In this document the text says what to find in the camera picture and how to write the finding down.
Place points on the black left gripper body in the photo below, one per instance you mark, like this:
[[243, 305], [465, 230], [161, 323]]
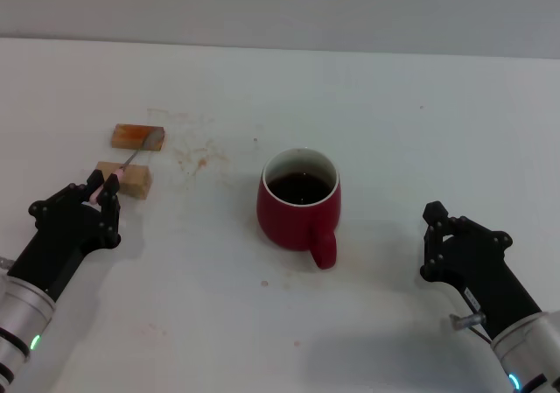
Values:
[[61, 244]]

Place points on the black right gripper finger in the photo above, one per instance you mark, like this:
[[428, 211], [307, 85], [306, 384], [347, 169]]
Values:
[[477, 233], [432, 253]]

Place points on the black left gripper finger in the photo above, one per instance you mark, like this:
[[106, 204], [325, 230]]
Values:
[[65, 198], [110, 218]]

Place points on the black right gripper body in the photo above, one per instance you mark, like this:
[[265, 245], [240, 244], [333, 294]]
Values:
[[481, 275]]

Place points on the red ceramic cup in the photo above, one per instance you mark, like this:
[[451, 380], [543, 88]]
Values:
[[284, 226]]

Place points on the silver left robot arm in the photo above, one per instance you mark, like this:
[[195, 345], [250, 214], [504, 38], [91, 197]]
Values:
[[22, 314]]

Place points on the plain wooden block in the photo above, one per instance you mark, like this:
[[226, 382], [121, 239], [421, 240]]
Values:
[[135, 180]]

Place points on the small metal wrist peg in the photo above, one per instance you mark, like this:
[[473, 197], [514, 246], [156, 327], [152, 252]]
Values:
[[468, 320]]

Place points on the orange-stained wooden block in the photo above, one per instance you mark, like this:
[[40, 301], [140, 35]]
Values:
[[127, 137]]

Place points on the dark brown coffee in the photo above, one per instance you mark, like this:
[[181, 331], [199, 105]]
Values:
[[302, 187]]

